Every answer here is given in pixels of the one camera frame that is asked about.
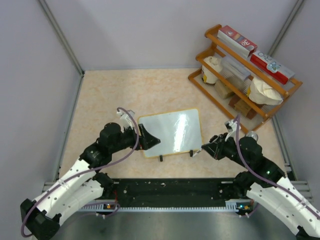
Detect cream paper cup left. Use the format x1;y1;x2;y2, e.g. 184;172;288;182
201;55;223;85

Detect grey clear plastic box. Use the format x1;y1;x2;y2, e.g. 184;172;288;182
220;56;251;92

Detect brown red blocks on shelf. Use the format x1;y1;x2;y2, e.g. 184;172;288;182
228;95;257;120

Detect grey slotted cable duct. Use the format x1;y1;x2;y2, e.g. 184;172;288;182
79;199;253;213

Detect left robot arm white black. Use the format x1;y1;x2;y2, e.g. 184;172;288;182
20;122;161;240

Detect red toothpaste box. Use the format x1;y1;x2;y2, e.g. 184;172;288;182
217;25;258;59
250;51;295;85

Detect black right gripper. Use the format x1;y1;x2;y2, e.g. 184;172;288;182
202;131;251;169

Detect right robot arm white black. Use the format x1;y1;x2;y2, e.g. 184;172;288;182
201;131;320;240

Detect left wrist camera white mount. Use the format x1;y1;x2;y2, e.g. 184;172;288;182
116;108;135;130

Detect red toothpaste box upper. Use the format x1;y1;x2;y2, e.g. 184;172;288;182
217;25;258;59

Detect wooden two tier shelf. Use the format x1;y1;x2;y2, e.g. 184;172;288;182
188;24;303;133

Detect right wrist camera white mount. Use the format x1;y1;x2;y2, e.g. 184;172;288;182
224;119;241;141

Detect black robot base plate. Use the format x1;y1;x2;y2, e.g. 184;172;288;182
104;178;247;208

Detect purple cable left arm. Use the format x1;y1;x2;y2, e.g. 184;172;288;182
20;107;141;237

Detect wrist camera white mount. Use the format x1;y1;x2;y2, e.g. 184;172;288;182
116;108;135;130
224;119;241;141

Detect white board yellow frame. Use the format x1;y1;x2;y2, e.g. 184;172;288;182
138;108;203;158

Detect tan block on shelf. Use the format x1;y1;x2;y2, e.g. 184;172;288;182
214;80;234;99

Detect red toothpaste box lower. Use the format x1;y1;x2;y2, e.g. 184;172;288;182
250;51;295;85

